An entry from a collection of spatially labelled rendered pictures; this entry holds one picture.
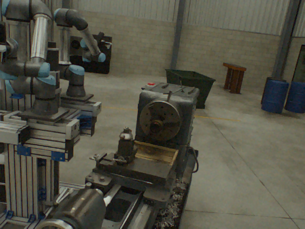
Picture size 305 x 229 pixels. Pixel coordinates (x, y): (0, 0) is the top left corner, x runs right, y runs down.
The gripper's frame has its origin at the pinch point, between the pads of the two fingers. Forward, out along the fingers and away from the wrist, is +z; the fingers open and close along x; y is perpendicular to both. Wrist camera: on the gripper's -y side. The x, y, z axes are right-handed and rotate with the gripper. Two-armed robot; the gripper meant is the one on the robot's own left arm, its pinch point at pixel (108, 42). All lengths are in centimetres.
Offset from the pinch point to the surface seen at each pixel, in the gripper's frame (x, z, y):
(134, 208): 115, -114, 57
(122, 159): 95, -99, 45
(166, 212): 122, -71, 86
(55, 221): 113, -167, 28
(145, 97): 66, -30, 28
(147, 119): 79, -43, 40
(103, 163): 85, -102, 51
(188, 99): 99, -20, 20
